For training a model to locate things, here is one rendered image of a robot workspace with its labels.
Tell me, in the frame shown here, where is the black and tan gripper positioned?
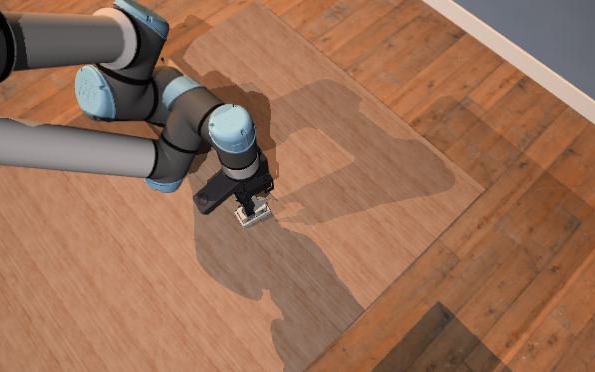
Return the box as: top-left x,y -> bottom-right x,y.
225,146 -> 274,219

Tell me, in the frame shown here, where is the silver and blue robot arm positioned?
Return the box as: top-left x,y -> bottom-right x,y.
0,0 -> 260,215

